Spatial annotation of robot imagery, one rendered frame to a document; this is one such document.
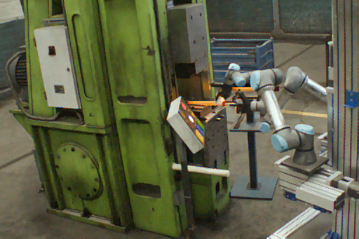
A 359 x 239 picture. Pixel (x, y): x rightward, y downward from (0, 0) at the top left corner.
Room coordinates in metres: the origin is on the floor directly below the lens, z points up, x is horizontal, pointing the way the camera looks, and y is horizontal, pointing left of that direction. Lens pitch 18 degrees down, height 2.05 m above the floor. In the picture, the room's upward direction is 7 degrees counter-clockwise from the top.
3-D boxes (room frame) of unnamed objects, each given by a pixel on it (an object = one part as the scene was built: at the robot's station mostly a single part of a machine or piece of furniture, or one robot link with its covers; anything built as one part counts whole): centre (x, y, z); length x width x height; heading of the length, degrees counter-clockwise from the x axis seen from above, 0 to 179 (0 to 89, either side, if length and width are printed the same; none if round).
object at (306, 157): (2.40, -0.73, 0.87); 0.15 x 0.15 x 0.10
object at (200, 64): (3.29, 0.00, 1.32); 0.42 x 0.20 x 0.10; 60
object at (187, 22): (3.33, -0.02, 1.56); 0.42 x 0.39 x 0.40; 60
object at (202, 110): (3.29, 0.00, 0.96); 0.42 x 0.20 x 0.09; 60
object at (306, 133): (2.40, -0.72, 0.98); 0.13 x 0.12 x 0.14; 106
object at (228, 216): (3.16, -0.22, 0.01); 0.58 x 0.39 x 0.01; 150
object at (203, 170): (2.84, -0.08, 0.62); 0.44 x 0.05 x 0.05; 60
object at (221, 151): (3.35, -0.02, 0.69); 0.56 x 0.38 x 0.45; 60
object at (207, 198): (3.35, -0.02, 0.23); 0.55 x 0.37 x 0.47; 60
